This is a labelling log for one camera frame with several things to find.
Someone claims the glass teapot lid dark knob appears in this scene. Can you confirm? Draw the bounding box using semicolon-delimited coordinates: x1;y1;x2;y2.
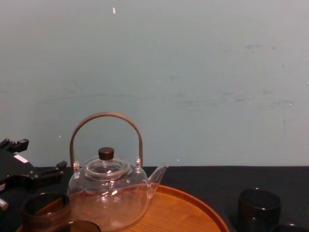
84;146;131;181

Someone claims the dark smoked glass cup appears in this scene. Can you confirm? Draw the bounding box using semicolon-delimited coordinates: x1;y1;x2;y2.
268;223;309;232
237;188;282;232
20;192;72;232
54;220;102;232

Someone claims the round wooden tray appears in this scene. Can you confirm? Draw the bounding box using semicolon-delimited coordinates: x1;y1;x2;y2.
15;184;230;232

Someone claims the black table cloth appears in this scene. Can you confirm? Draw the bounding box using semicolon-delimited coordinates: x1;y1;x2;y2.
0;165;309;232

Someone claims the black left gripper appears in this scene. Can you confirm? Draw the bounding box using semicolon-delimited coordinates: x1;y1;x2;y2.
0;138;68;194

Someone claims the clear glass teapot wooden handle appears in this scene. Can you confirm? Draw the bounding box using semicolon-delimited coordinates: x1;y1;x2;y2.
67;111;169;225

